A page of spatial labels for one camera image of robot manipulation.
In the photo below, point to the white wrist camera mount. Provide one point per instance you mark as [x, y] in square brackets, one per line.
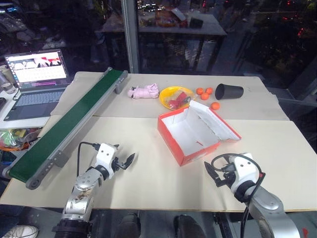
[244, 168]
[105, 155]

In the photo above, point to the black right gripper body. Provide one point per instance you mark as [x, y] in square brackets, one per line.
[229, 179]

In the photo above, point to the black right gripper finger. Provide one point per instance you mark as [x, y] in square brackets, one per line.
[211, 169]
[219, 182]

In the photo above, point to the pink plush item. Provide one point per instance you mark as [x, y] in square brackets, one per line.
[144, 91]

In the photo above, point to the red items in bowl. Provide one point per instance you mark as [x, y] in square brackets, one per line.
[178, 99]

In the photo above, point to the grey open laptop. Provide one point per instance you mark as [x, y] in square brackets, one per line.
[37, 84]

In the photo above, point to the grey metal window post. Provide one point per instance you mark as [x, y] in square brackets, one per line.
[130, 37]

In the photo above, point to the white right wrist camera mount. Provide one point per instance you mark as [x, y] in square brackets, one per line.
[244, 168]

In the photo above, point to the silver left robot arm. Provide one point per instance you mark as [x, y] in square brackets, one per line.
[81, 191]

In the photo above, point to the small black box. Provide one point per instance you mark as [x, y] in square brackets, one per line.
[196, 22]

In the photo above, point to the green conveyor belt grey frame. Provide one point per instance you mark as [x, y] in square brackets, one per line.
[71, 119]

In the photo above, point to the orange snack packages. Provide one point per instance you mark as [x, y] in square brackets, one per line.
[171, 18]

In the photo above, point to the small orange fruit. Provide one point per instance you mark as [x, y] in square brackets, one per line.
[199, 91]
[209, 91]
[215, 106]
[204, 96]

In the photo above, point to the dark rounded shape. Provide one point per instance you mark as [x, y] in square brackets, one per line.
[188, 228]

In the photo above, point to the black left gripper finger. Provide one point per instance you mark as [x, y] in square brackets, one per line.
[130, 159]
[118, 146]

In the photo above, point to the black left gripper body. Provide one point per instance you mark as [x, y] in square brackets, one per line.
[118, 164]

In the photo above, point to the dark background table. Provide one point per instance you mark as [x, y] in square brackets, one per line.
[210, 29]

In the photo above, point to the orange cardboard box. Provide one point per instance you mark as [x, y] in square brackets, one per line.
[190, 134]

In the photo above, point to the yellow plastic bowl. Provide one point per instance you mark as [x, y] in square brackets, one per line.
[165, 95]

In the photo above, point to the colourful clutter pile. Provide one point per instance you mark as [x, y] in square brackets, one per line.
[15, 138]

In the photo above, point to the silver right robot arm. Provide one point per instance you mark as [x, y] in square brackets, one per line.
[270, 210]

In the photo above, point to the clear plastic bottle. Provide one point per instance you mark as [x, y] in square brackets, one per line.
[6, 81]

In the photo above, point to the black plastic cup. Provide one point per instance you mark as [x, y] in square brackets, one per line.
[230, 91]

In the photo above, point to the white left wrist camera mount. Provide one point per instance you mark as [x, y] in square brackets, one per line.
[105, 155]

